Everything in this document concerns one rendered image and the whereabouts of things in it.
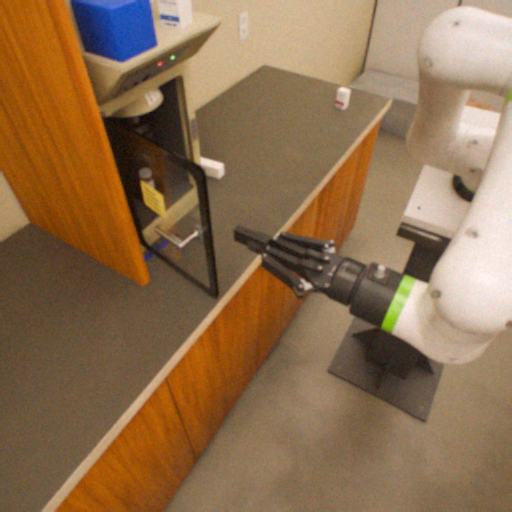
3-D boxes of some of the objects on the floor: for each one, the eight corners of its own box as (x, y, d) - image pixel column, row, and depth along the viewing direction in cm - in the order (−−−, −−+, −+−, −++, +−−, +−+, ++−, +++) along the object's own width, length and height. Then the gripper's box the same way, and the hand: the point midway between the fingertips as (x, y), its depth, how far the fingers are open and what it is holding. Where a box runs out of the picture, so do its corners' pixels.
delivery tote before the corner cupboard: (341, 121, 354) (348, 84, 329) (361, 102, 377) (368, 67, 353) (408, 142, 331) (419, 105, 306) (425, 121, 354) (437, 84, 330)
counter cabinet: (-3, 478, 163) (-180, 379, 96) (262, 202, 280) (264, 71, 213) (116, 593, 138) (-12, 567, 72) (351, 238, 255) (384, 104, 189)
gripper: (377, 245, 65) (254, 196, 74) (345, 300, 58) (212, 239, 67) (368, 274, 71) (255, 226, 80) (338, 328, 63) (216, 268, 72)
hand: (252, 239), depth 72 cm, fingers closed
